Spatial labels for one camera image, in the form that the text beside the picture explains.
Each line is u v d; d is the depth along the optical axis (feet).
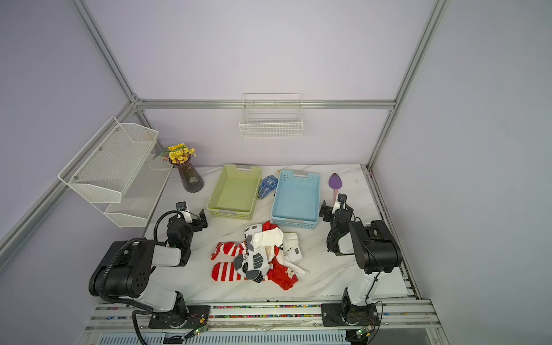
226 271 2.70
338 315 2.40
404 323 2.40
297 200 3.52
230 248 2.77
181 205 2.62
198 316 2.40
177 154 2.97
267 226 2.95
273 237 2.69
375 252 1.58
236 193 3.56
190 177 3.35
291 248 2.83
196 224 2.74
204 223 2.80
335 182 3.74
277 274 2.65
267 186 3.63
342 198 2.71
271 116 3.49
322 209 2.92
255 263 2.60
